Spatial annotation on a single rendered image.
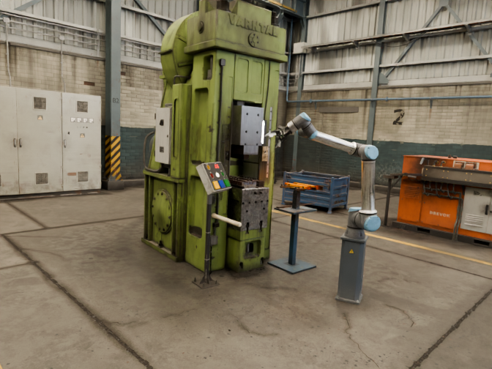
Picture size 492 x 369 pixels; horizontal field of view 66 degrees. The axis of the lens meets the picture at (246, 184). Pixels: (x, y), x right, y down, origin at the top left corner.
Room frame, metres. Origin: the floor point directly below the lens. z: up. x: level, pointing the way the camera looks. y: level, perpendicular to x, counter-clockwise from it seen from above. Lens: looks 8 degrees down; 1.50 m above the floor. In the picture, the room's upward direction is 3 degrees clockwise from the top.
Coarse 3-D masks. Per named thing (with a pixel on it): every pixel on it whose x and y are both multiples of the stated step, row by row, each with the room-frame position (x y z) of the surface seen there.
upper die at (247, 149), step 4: (232, 144) 4.09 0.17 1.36; (232, 148) 4.09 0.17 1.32; (236, 148) 4.03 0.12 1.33; (240, 148) 3.98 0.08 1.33; (244, 148) 3.94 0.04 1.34; (248, 148) 3.98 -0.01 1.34; (252, 148) 4.01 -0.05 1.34; (256, 148) 4.05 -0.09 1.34; (232, 152) 4.08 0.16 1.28; (236, 152) 4.02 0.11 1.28; (240, 152) 3.98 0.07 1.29; (244, 152) 3.95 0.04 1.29; (248, 152) 3.98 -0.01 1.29; (252, 152) 4.02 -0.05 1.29; (256, 152) 4.05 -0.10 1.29
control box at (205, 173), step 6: (198, 168) 3.44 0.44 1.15; (204, 168) 3.41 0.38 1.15; (210, 168) 3.50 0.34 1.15; (216, 168) 3.59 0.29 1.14; (222, 168) 3.68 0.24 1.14; (204, 174) 3.41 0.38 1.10; (210, 174) 3.44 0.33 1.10; (204, 180) 3.41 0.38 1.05; (210, 180) 3.40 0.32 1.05; (216, 180) 3.48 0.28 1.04; (228, 180) 3.68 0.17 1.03; (204, 186) 3.41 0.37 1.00; (210, 186) 3.38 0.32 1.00; (210, 192) 3.38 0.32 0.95; (216, 192) 3.46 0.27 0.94
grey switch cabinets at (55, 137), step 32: (0, 96) 6.93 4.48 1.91; (32, 96) 7.29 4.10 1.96; (64, 96) 7.72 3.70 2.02; (96, 96) 8.18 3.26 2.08; (0, 128) 6.92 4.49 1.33; (32, 128) 7.29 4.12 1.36; (64, 128) 7.71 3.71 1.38; (96, 128) 8.17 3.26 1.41; (0, 160) 6.91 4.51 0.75; (32, 160) 7.28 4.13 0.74; (64, 160) 7.71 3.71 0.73; (96, 160) 8.17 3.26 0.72; (0, 192) 6.89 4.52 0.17; (32, 192) 7.27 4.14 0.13; (64, 192) 7.75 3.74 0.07; (96, 192) 8.21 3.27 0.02
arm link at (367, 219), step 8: (360, 152) 3.24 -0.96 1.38; (368, 152) 3.16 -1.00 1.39; (376, 152) 3.18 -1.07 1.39; (368, 160) 3.18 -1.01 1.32; (368, 168) 3.19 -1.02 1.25; (368, 176) 3.19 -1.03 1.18; (368, 184) 3.19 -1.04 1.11; (368, 192) 3.19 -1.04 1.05; (368, 200) 3.19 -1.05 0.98; (368, 208) 3.20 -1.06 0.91; (360, 216) 3.23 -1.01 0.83; (368, 216) 3.18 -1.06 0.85; (376, 216) 3.17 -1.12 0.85; (360, 224) 3.23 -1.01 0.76; (368, 224) 3.15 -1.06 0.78; (376, 224) 3.18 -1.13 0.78
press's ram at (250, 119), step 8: (240, 112) 3.92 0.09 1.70; (248, 112) 3.97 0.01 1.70; (256, 112) 4.03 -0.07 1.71; (232, 120) 4.02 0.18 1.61; (240, 120) 3.92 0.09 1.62; (248, 120) 3.97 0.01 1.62; (256, 120) 4.04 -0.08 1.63; (232, 128) 4.02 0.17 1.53; (240, 128) 3.91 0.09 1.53; (248, 128) 3.97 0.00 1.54; (256, 128) 4.04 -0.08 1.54; (232, 136) 4.01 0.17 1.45; (240, 136) 3.91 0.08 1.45; (248, 136) 3.98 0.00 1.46; (256, 136) 4.05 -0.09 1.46; (240, 144) 3.91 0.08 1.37; (248, 144) 3.98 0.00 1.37; (256, 144) 4.07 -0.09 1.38
